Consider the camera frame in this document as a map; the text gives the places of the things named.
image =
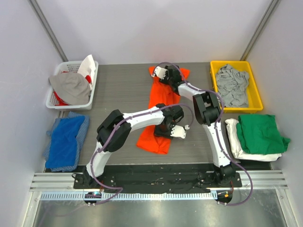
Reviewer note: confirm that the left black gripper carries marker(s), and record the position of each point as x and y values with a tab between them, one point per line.
163	130

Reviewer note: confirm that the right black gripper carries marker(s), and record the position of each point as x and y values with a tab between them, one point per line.
166	74

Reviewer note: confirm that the orange t shirt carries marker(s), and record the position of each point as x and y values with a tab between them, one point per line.
159	94

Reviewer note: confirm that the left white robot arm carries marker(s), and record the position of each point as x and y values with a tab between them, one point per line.
115	129

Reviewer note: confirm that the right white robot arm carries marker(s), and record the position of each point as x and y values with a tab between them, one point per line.
207	113

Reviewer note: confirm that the grey shirt in yellow bin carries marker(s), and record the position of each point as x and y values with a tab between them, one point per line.
232	86

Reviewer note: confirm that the white folded t shirt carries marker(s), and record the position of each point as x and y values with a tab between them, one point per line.
237	150

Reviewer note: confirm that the yellow plastic bin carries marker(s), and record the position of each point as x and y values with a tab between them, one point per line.
254	100

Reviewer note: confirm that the white cloth in basket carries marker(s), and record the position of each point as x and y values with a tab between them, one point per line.
88	68

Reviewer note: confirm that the green folded t shirt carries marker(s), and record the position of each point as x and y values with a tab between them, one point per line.
258	134

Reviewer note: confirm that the beige grey shirt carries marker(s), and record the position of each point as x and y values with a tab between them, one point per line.
71	87

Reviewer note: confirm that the white plastic basket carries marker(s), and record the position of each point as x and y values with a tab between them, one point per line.
71	66

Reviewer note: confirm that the red cloth in basket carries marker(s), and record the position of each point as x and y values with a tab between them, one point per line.
60	101

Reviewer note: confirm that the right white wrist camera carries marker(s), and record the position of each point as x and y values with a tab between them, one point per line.
159	72

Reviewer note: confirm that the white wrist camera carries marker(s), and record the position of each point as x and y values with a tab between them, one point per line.
159	72
179	131

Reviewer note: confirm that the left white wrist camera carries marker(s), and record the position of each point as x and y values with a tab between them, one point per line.
179	131

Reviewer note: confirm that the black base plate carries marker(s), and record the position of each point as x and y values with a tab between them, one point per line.
157	179

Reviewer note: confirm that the slotted cable duct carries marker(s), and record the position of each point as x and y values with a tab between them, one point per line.
90	196

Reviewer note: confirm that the right corner metal post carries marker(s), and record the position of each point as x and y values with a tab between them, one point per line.
273	5

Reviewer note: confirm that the corner metal post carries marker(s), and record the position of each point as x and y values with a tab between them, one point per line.
273	5
47	28

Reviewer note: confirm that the aluminium rail frame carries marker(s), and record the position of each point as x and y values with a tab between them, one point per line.
262	201

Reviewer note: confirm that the left corner metal post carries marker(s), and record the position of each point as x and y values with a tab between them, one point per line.
47	28

